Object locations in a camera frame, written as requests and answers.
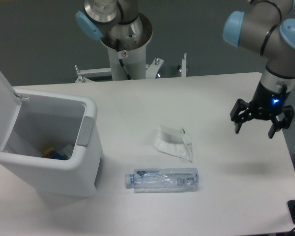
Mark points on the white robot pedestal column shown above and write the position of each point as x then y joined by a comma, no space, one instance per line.
129,41

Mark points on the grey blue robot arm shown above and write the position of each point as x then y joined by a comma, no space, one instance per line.
265,30

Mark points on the yellow blue trash inside can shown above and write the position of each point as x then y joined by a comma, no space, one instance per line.
50,153

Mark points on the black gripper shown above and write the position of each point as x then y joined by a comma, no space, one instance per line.
265,105

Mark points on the clear plastic water bottle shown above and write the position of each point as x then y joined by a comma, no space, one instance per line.
163,180

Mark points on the white crumpled plastic wrapper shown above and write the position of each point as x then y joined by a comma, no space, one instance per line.
175,142

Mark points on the white push-button trash can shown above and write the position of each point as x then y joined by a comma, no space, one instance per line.
31,120

